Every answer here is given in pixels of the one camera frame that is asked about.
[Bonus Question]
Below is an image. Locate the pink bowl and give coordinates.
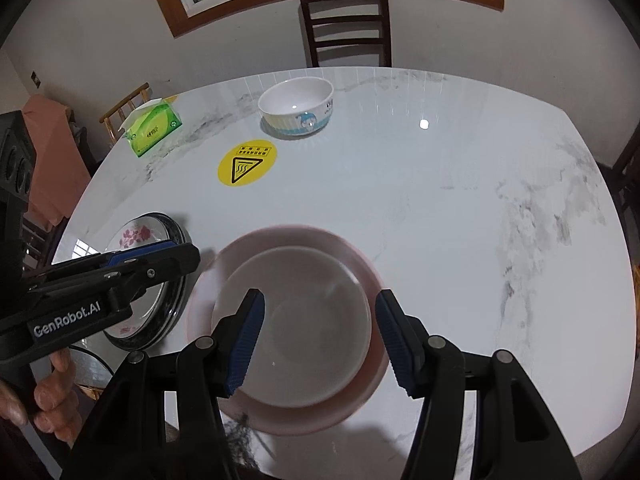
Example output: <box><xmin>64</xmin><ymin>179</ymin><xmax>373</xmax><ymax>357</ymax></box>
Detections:
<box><xmin>186</xmin><ymin>224</ymin><xmax>392</xmax><ymax>437</ymax></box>

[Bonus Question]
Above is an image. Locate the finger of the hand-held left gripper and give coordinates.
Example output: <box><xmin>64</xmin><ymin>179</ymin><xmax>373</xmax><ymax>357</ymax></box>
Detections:
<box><xmin>27</xmin><ymin>243</ymin><xmax>202</xmax><ymax>320</ymax></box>
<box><xmin>22</xmin><ymin>241</ymin><xmax>181</xmax><ymax>286</ymax></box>

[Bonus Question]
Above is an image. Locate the person's left hand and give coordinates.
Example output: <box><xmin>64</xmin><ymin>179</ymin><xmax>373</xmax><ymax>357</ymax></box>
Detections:
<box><xmin>0</xmin><ymin>349</ymin><xmax>83</xmax><ymax>443</ymax></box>

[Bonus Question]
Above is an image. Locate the green tissue pack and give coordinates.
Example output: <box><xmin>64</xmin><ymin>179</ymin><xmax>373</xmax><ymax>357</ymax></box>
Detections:
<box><xmin>119</xmin><ymin>97</ymin><xmax>183</xmax><ymax>159</ymax></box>

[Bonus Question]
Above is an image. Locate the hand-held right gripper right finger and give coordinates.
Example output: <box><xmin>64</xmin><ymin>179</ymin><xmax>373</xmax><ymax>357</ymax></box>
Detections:
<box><xmin>375</xmin><ymin>288</ymin><xmax>583</xmax><ymax>480</ymax></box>

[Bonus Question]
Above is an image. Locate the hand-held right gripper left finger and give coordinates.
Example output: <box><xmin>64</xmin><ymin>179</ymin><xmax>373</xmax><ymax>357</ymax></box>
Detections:
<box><xmin>60</xmin><ymin>287</ymin><xmax>266</xmax><ymax>480</ymax></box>

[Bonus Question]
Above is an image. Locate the pink cloth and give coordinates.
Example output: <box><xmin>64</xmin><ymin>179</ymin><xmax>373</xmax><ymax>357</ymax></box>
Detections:
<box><xmin>22</xmin><ymin>95</ymin><xmax>93</xmax><ymax>228</ymax></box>

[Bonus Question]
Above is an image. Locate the blue floral plate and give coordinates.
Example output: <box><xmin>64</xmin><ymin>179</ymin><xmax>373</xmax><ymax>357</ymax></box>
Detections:
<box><xmin>102</xmin><ymin>211</ymin><xmax>193</xmax><ymax>352</ymax></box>

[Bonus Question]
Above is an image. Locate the yellow round warning sticker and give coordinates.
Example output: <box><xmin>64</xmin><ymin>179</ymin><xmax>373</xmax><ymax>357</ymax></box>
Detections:
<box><xmin>217</xmin><ymin>140</ymin><xmax>277</xmax><ymax>187</ymax></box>

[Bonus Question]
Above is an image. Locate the dark wooden chair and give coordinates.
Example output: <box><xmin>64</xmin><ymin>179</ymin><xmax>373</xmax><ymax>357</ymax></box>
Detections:
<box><xmin>299</xmin><ymin>0</ymin><xmax>393</xmax><ymax>68</ymax></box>
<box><xmin>597</xmin><ymin>132</ymin><xmax>640</xmax><ymax>221</ymax></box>

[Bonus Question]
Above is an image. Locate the white bowl with rabbit print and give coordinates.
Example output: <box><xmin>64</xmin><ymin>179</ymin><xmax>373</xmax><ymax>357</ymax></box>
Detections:
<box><xmin>211</xmin><ymin>245</ymin><xmax>373</xmax><ymax>408</ymax></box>

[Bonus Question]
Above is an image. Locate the light wooden chair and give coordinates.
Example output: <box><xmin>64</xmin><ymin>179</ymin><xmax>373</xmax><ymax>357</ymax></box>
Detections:
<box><xmin>99</xmin><ymin>82</ymin><xmax>151</xmax><ymax>136</ymax></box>

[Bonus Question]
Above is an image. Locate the white bowl with blue cartoon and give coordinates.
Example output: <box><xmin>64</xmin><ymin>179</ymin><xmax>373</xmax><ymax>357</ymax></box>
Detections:
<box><xmin>257</xmin><ymin>76</ymin><xmax>335</xmax><ymax>140</ymax></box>

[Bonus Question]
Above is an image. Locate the white plate with pink flowers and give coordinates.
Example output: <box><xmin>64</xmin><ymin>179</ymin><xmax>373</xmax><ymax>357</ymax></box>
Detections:
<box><xmin>106</xmin><ymin>214</ymin><xmax>176</xmax><ymax>338</ymax></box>

